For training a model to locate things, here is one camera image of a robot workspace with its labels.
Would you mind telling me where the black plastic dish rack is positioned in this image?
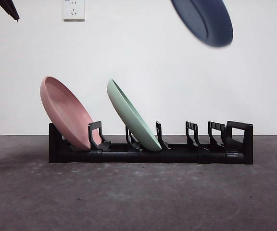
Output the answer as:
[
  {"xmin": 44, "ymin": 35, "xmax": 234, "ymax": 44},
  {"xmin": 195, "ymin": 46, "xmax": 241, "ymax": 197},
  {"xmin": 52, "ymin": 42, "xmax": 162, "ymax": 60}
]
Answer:
[{"xmin": 49, "ymin": 119, "xmax": 254, "ymax": 166}]

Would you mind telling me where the green plastic plate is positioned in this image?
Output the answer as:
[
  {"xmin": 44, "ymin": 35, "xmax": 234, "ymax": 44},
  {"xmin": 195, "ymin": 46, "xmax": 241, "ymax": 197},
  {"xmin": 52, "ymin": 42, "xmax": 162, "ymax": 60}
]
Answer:
[{"xmin": 106, "ymin": 78, "xmax": 163, "ymax": 152}]

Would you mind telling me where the white wall socket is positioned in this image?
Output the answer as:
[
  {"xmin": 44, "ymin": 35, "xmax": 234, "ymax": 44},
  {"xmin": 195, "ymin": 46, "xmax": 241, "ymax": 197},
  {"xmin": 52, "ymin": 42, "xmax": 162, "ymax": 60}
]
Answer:
[{"xmin": 63, "ymin": 0, "xmax": 86, "ymax": 22}]

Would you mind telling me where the blue plastic plate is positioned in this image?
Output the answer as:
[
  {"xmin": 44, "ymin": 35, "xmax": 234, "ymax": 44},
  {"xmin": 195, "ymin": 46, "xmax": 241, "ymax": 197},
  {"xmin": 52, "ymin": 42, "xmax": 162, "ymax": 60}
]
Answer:
[{"xmin": 171, "ymin": 0, "xmax": 234, "ymax": 49}]

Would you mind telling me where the pink plastic plate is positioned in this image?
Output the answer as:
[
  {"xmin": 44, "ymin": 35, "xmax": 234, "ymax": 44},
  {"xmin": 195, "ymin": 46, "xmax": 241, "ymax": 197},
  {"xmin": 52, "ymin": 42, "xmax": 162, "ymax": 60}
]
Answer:
[{"xmin": 39, "ymin": 76, "xmax": 95, "ymax": 150}]

